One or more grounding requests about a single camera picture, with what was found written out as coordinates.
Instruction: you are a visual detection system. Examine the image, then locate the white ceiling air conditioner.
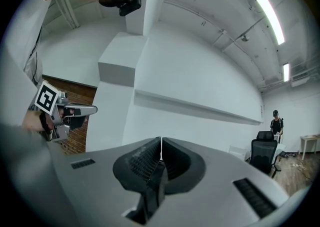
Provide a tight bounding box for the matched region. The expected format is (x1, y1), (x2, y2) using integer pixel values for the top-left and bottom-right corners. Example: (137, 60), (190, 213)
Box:
(290, 75), (311, 87)

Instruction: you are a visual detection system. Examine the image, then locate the small white desk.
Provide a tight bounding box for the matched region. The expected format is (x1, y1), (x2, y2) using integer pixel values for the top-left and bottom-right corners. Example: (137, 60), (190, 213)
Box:
(299, 134), (320, 161)

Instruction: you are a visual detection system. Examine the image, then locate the person's left forearm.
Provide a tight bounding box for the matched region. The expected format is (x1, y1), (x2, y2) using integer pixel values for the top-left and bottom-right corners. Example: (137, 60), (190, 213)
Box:
(21, 109), (51, 136)

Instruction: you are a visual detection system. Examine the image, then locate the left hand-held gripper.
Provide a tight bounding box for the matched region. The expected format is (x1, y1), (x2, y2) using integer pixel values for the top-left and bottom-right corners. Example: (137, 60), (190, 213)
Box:
(33, 80), (99, 144)

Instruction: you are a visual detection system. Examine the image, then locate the person's white shirt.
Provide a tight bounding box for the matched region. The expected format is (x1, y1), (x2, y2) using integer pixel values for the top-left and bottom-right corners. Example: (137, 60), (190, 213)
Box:
(7, 0), (55, 92)

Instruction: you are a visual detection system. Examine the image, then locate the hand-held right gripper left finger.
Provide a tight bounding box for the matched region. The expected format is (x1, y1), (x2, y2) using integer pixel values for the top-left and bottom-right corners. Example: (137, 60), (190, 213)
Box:
(46, 135), (167, 227)

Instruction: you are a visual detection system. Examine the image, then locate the row of ceiling light tubes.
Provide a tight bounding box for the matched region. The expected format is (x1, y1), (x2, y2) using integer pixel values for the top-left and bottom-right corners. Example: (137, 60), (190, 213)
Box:
(255, 0), (291, 83)

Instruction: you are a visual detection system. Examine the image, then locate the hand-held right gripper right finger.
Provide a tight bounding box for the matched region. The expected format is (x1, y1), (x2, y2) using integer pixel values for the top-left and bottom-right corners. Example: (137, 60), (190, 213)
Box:
(149, 136), (291, 227)

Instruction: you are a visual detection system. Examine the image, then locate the black head-worn camera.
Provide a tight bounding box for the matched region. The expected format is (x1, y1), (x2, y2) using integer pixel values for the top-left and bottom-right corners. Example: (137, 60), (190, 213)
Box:
(118, 0), (142, 17)

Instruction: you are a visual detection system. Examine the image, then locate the white cloth-covered bench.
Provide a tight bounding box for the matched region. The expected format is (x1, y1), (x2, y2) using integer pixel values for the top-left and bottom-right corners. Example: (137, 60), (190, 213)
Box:
(273, 142), (288, 158)

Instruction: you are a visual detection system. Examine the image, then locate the black mesh office chair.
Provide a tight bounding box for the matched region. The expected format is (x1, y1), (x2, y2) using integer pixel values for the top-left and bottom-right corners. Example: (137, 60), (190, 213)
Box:
(249, 130), (282, 179)

